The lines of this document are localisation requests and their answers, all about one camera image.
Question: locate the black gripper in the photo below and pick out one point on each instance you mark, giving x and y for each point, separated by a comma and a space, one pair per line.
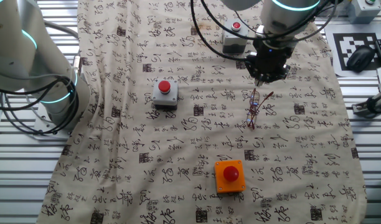
268, 62

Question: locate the dark red framed glasses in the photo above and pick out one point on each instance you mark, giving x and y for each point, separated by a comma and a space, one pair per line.
254, 109

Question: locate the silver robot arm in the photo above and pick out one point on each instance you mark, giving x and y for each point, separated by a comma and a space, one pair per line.
19, 53

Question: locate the grey box flat red button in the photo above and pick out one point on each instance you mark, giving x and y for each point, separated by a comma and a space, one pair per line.
234, 39

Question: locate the beige calligraphy print cloth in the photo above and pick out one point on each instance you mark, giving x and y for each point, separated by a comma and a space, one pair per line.
209, 140

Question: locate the black computer mouse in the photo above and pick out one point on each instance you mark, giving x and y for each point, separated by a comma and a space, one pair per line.
360, 58

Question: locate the grey box mushroom red button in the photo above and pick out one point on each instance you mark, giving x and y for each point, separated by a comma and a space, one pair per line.
165, 93

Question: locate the black white fiducial marker sheet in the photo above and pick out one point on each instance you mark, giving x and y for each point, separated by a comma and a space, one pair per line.
357, 39

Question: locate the orange box red button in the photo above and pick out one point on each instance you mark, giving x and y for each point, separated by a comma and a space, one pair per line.
230, 175

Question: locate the grey box green button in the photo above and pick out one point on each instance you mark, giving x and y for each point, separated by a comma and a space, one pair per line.
363, 11

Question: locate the metal base connector plug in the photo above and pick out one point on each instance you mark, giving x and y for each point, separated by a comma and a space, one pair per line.
76, 63

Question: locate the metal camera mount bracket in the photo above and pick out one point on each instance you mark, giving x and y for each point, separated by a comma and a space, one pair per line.
372, 105

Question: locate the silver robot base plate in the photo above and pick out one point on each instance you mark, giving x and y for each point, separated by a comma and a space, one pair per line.
42, 127

